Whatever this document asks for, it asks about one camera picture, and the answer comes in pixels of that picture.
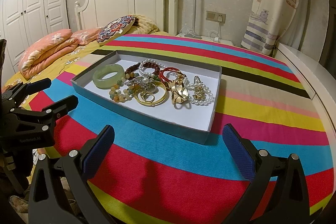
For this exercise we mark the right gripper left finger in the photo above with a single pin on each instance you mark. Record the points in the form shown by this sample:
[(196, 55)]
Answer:
[(81, 165)]

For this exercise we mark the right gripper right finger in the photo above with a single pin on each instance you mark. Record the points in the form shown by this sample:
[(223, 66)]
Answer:
[(257, 169)]

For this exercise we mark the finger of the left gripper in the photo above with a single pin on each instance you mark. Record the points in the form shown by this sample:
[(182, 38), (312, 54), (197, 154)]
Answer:
[(58, 109), (16, 94)]

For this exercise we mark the gold bangle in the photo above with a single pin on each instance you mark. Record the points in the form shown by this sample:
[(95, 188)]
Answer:
[(151, 95)]

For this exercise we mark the grey white jewelry tray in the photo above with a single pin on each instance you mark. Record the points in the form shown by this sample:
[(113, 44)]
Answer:
[(187, 121)]

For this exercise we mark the yellow floral bedsheet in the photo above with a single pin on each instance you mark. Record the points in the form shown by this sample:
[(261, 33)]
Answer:
[(52, 66)]

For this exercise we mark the green jade bangle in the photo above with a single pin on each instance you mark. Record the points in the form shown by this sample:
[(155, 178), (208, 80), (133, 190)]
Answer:
[(107, 76)]

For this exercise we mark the pink folded quilt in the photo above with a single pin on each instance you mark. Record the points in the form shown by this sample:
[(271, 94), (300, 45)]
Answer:
[(51, 47)]

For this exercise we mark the colourful striped blanket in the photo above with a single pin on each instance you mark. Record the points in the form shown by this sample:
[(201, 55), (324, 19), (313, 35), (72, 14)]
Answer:
[(169, 163)]

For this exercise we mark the crystal pearl brooch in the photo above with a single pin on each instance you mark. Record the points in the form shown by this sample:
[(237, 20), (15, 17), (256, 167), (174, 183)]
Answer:
[(142, 83)]

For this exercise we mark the white wardrobe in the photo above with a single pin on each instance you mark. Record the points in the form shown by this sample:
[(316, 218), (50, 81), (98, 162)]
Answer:
[(23, 22)]

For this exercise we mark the round embroidered cushion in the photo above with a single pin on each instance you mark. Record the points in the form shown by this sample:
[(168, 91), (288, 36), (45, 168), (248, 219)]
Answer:
[(115, 29)]

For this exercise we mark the gold charm pendant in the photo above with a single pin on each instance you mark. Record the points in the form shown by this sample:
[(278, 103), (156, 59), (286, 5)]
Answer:
[(179, 93)]

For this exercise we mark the white bedside table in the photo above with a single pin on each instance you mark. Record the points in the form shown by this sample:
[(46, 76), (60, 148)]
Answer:
[(206, 38)]

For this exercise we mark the white bed headboard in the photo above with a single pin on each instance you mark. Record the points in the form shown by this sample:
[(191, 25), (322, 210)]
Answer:
[(98, 13)]

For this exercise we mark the sailboat print curtain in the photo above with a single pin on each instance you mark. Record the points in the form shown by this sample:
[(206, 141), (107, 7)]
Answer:
[(272, 22)]

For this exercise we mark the wall power socket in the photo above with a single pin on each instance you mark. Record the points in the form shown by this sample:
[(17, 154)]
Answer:
[(215, 17)]

